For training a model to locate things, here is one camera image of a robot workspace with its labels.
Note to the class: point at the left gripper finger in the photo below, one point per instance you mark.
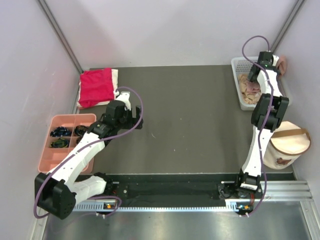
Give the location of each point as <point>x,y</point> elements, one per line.
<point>138,125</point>
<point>139,111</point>

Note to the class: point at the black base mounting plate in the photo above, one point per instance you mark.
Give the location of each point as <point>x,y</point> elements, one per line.
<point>176,190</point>

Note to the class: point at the dark brown rolled sock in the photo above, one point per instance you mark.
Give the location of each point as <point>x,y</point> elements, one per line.
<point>78,140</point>

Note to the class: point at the folded red t shirt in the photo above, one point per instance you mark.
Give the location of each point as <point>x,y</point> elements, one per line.
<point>96,87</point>

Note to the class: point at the white perforated plastic basket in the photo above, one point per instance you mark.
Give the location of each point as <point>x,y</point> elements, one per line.
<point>240,65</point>

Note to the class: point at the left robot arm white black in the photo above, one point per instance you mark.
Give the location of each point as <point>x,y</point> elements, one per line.
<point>58,191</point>

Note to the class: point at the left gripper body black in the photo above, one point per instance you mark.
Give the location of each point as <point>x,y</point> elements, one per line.
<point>127,122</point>

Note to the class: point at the aluminium rail frame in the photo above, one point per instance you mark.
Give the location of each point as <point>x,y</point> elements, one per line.
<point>287,212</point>

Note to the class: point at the cream round fabric bag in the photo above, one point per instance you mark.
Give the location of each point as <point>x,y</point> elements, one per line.
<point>287,144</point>

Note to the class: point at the dark green rolled sock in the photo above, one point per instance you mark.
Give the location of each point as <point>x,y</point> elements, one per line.
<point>60,143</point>

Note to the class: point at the pink printed t shirt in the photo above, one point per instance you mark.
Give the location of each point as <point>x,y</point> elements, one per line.
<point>282,65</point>

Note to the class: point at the dark blue rolled sock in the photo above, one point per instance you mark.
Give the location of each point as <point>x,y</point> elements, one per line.
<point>61,131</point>

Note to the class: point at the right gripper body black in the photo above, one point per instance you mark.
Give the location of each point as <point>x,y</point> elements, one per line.
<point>250,76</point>

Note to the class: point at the beige crumpled t shirt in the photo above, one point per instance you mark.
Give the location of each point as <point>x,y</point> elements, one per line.
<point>250,91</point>

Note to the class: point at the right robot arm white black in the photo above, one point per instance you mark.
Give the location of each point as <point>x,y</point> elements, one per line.
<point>266,117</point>

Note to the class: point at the black brown rolled sock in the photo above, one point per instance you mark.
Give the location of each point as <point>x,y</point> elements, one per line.
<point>80,130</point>

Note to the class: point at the pink compartment tray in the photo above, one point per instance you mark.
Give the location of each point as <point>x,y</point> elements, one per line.
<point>51,157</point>

